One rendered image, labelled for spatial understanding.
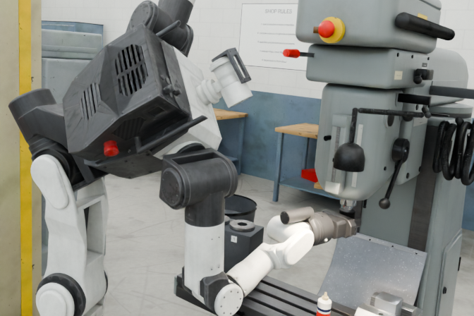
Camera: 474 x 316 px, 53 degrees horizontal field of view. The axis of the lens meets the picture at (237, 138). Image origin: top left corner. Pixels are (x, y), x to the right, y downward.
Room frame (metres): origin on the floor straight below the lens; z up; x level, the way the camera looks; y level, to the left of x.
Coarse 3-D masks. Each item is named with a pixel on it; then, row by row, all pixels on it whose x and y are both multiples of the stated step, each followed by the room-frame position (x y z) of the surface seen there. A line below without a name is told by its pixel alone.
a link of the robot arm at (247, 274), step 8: (248, 256) 1.12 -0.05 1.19; (256, 256) 1.11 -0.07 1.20; (264, 256) 1.11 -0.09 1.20; (240, 264) 1.10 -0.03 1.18; (248, 264) 1.09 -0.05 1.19; (256, 264) 1.09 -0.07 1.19; (264, 264) 1.10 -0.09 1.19; (272, 264) 1.11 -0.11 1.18; (232, 272) 1.08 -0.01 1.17; (240, 272) 1.07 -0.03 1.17; (248, 272) 1.07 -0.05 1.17; (256, 272) 1.08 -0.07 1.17; (264, 272) 1.10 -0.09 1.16; (232, 280) 1.06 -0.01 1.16; (240, 280) 1.06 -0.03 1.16; (248, 280) 1.06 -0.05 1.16; (256, 280) 1.08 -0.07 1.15; (248, 288) 1.06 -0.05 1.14; (200, 296) 1.02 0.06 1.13
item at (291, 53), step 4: (284, 52) 1.18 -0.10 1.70; (288, 52) 1.18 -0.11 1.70; (292, 52) 1.19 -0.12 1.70; (296, 52) 1.21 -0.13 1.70; (300, 52) 1.24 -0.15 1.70; (304, 52) 1.25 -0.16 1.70; (308, 52) 1.28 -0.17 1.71; (288, 56) 1.19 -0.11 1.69; (292, 56) 1.20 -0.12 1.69; (296, 56) 1.21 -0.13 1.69; (304, 56) 1.26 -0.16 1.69; (308, 56) 1.28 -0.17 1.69; (312, 56) 1.29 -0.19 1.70
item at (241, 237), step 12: (228, 228) 1.57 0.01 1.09; (240, 228) 1.55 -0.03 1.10; (252, 228) 1.56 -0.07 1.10; (228, 240) 1.54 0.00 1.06; (240, 240) 1.52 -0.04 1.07; (252, 240) 1.52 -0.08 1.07; (228, 252) 1.54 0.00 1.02; (240, 252) 1.52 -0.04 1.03; (252, 252) 1.53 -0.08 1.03; (228, 264) 1.54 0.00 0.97
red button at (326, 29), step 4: (324, 20) 1.13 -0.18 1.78; (328, 20) 1.12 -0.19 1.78; (320, 24) 1.13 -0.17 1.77; (324, 24) 1.12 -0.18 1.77; (328, 24) 1.12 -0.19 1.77; (332, 24) 1.12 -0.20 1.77; (320, 28) 1.13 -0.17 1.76; (324, 28) 1.12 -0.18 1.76; (328, 28) 1.12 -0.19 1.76; (332, 28) 1.11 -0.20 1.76; (320, 32) 1.13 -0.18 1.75; (324, 32) 1.12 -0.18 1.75; (328, 32) 1.12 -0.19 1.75; (332, 32) 1.12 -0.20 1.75; (324, 36) 1.12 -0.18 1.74; (328, 36) 1.12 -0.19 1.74
